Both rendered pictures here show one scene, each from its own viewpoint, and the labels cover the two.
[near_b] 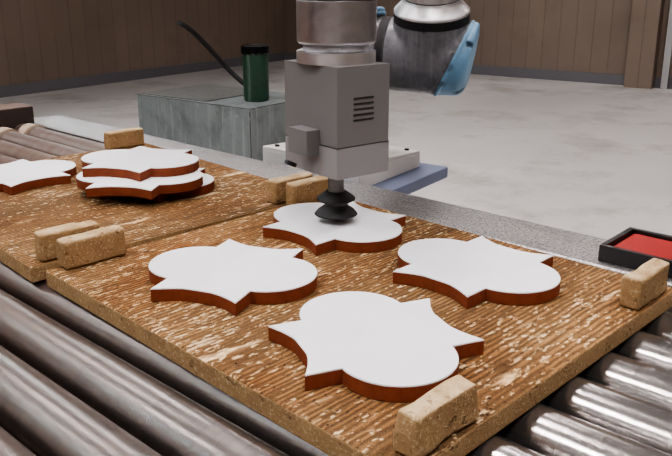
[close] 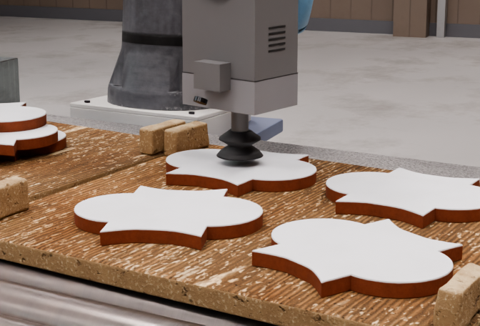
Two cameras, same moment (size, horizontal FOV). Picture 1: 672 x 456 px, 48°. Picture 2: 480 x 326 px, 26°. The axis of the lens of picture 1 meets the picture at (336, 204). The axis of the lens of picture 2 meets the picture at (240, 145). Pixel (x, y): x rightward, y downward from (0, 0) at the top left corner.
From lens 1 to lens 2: 0.27 m
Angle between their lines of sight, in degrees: 13
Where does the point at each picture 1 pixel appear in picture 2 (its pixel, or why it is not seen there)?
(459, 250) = (387, 180)
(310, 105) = (218, 37)
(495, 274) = (436, 196)
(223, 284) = (173, 222)
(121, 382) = (116, 317)
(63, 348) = (25, 297)
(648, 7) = not seen: outside the picture
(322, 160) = (234, 95)
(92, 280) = (15, 233)
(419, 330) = (399, 242)
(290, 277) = (237, 212)
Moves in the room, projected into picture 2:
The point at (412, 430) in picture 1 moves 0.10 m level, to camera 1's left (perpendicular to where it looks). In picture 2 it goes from (456, 303) to (289, 319)
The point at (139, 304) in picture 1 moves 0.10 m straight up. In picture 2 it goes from (89, 249) to (85, 114)
